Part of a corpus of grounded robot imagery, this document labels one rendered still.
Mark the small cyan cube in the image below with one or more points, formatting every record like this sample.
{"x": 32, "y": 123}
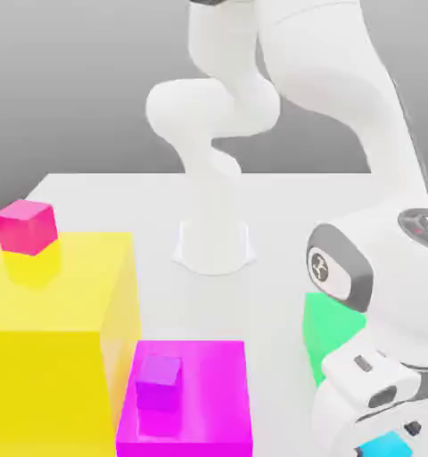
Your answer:
{"x": 383, "y": 447}

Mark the large magenta box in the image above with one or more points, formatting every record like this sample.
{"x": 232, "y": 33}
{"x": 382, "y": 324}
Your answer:
{"x": 207, "y": 396}

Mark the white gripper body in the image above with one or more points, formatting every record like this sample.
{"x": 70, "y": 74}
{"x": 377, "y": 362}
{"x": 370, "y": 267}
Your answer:
{"x": 333, "y": 425}

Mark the large green box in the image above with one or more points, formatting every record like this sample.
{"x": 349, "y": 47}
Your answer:
{"x": 324, "y": 328}

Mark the small pink cube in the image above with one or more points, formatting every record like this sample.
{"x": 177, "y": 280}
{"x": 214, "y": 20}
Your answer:
{"x": 23, "y": 228}

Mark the small purple cube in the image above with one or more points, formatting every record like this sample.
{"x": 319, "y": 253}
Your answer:
{"x": 158, "y": 385}

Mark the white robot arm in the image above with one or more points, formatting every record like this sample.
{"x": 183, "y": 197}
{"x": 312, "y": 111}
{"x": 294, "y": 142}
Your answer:
{"x": 317, "y": 64}

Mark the large yellow box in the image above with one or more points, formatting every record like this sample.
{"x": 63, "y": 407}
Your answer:
{"x": 46, "y": 357}

